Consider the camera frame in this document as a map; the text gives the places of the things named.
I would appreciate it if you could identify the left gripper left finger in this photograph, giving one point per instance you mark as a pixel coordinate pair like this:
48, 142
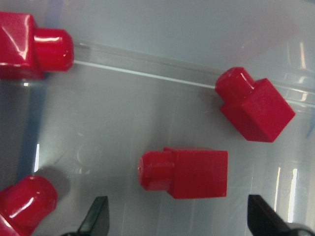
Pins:
97, 220

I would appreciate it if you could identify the clear plastic storage box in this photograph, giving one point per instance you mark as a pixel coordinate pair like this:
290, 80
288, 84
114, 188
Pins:
143, 79

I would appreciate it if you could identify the red block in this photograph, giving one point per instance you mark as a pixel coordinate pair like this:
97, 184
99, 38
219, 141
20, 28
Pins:
255, 108
24, 205
185, 173
28, 51

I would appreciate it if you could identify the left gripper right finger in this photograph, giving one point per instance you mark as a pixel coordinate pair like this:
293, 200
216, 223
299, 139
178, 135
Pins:
262, 220

